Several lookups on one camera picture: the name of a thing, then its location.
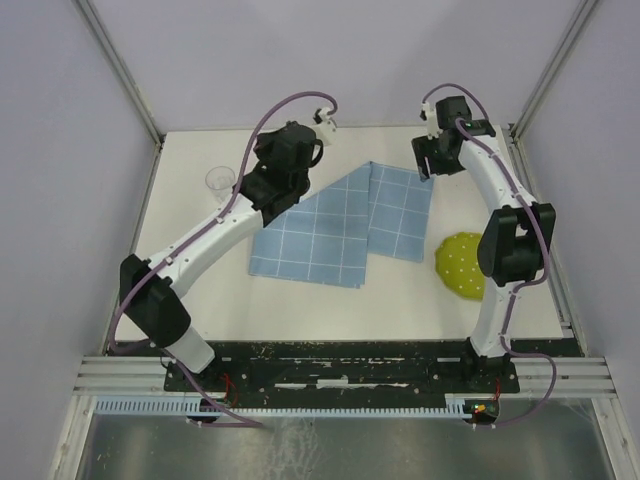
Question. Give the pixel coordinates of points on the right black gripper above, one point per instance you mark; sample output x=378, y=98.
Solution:
x=420, y=146

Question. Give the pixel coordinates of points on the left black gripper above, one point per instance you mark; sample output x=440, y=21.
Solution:
x=264, y=146

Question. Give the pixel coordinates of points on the blue checkered cloth napkin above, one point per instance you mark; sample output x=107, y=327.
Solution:
x=327, y=238

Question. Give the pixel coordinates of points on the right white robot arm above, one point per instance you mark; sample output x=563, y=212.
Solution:
x=513, y=251

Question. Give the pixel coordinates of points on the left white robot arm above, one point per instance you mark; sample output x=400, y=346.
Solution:
x=151, y=290

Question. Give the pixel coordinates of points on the clear plastic cup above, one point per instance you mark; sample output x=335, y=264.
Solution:
x=220, y=181

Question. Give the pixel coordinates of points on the green polka dot plate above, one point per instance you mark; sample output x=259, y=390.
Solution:
x=457, y=266

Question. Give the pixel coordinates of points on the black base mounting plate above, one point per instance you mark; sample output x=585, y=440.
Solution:
x=258, y=369

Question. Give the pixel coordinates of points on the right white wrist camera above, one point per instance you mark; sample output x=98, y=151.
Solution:
x=428, y=114

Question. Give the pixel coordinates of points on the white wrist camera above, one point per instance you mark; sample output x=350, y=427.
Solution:
x=324, y=126
x=428, y=114

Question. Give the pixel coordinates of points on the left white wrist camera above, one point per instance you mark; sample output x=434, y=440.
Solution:
x=324, y=126

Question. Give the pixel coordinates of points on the right aluminium frame post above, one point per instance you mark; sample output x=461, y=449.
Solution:
x=570, y=37

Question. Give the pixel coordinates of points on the aluminium frame post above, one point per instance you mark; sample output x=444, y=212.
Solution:
x=570, y=37
x=91, y=16

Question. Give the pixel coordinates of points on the left aluminium frame post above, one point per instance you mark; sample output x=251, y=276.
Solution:
x=91, y=16

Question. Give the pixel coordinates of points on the aluminium front rail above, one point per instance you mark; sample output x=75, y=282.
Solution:
x=586, y=377

